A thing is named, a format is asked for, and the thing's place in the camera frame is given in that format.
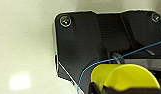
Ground dark robot base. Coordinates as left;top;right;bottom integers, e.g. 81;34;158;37
55;9;161;93

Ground blue cable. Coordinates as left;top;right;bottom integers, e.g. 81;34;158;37
76;39;161;93

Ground small yellow item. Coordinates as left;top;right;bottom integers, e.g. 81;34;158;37
90;63;161;93

